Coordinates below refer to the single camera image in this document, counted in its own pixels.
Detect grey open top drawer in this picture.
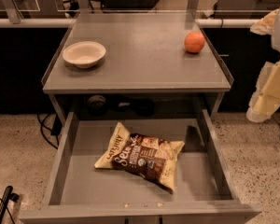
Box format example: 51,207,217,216
20,110,261,224

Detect black floor cables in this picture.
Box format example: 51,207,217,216
36,113,63,150

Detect white paper bowl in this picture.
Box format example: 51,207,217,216
63,41,106,69

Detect white horizontal rail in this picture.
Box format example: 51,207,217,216
0,19,257,28

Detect orange fruit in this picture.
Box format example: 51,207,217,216
184,32,205,53

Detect grey counter cabinet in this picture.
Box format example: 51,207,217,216
43,12,232,119

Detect dark round object under counter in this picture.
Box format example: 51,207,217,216
86,95,106,111

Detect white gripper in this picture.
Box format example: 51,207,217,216
246,8,280,122

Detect brown and yellow chip bag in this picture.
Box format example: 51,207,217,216
94,122,185,192

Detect black stand bottom left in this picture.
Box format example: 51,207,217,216
0,186,20,224

